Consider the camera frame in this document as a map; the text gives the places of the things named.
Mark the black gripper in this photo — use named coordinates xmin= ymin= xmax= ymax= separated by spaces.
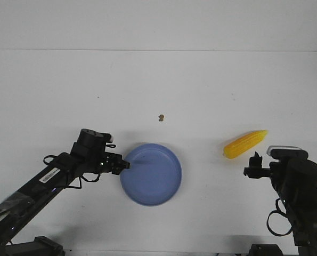
xmin=243 ymin=152 xmax=271 ymax=178
xmin=101 ymin=152 xmax=131 ymax=175

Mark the yellow corn cob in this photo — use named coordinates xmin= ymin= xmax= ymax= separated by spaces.
xmin=223 ymin=130 xmax=268 ymax=159

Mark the blue round plate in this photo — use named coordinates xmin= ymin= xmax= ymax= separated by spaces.
xmin=120 ymin=143 xmax=182 ymax=206

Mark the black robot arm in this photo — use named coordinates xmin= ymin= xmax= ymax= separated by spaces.
xmin=0 ymin=129 xmax=130 ymax=245
xmin=243 ymin=147 xmax=317 ymax=255

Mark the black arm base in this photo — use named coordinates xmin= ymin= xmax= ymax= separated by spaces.
xmin=248 ymin=244 xmax=283 ymax=256
xmin=0 ymin=236 xmax=66 ymax=256

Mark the small brown crumb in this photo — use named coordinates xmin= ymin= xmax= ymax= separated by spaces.
xmin=158 ymin=114 xmax=165 ymax=122

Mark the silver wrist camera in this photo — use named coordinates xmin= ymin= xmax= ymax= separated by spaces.
xmin=91 ymin=131 xmax=113 ymax=143
xmin=266 ymin=146 xmax=308 ymax=160

